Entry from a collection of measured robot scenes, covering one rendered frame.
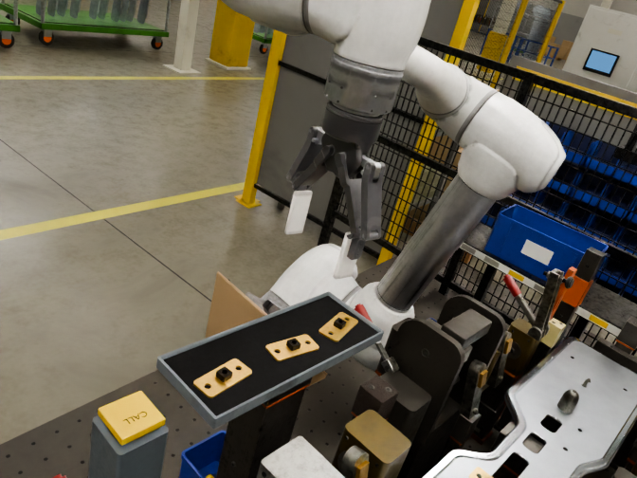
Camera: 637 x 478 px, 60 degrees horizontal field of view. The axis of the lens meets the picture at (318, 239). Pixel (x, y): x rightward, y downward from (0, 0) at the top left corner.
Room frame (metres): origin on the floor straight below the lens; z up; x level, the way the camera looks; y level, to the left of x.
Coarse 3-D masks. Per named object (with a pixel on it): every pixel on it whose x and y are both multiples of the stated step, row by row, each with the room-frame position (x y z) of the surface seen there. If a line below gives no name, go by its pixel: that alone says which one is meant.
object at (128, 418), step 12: (132, 396) 0.52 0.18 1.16; (144, 396) 0.53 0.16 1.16; (108, 408) 0.49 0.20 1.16; (120, 408) 0.50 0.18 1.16; (132, 408) 0.50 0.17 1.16; (144, 408) 0.51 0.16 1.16; (108, 420) 0.48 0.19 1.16; (120, 420) 0.48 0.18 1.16; (132, 420) 0.48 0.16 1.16; (144, 420) 0.49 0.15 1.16; (156, 420) 0.49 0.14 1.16; (120, 432) 0.46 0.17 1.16; (132, 432) 0.47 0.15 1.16; (144, 432) 0.48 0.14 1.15; (120, 444) 0.45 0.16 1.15
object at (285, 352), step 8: (304, 336) 0.74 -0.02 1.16; (272, 344) 0.70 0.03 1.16; (280, 344) 0.70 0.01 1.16; (288, 344) 0.70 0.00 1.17; (296, 344) 0.70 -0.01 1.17; (304, 344) 0.72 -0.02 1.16; (312, 344) 0.72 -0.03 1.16; (272, 352) 0.68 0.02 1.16; (280, 352) 0.69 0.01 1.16; (288, 352) 0.69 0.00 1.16; (296, 352) 0.69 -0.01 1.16; (304, 352) 0.70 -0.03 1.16; (280, 360) 0.66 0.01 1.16
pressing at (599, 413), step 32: (576, 352) 1.19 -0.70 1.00; (544, 384) 1.02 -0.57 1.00; (576, 384) 1.05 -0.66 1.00; (608, 384) 1.09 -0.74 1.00; (512, 416) 0.90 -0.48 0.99; (544, 416) 0.91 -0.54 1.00; (576, 416) 0.94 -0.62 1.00; (608, 416) 0.97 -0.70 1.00; (512, 448) 0.79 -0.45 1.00; (544, 448) 0.82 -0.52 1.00; (576, 448) 0.84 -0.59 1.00; (608, 448) 0.87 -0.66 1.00
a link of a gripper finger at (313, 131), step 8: (312, 128) 0.74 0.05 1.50; (312, 136) 0.74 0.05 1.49; (304, 144) 0.75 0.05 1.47; (312, 144) 0.74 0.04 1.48; (320, 144) 0.75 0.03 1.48; (304, 152) 0.74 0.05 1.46; (312, 152) 0.75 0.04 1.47; (296, 160) 0.76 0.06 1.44; (304, 160) 0.75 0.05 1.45; (312, 160) 0.76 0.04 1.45; (296, 168) 0.75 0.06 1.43; (304, 168) 0.76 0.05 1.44; (288, 176) 0.76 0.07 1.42
